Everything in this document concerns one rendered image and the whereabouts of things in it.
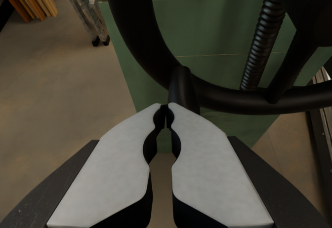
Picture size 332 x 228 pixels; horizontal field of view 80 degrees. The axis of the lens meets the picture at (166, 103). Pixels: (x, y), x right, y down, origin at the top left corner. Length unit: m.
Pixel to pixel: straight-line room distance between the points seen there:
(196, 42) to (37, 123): 0.99
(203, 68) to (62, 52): 1.18
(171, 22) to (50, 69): 1.14
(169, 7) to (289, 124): 0.89
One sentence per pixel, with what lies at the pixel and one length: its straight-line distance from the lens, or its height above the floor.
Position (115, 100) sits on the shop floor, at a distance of 1.11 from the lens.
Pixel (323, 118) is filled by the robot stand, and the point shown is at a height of 0.15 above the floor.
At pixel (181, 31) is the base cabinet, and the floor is 0.65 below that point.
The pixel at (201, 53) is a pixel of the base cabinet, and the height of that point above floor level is 0.59.
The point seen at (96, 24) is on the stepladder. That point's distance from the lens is 1.34.
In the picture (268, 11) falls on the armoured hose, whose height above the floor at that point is 0.76.
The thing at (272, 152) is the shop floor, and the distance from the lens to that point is 1.02.
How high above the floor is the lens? 0.88
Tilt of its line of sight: 57 degrees down
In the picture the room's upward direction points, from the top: 6 degrees counter-clockwise
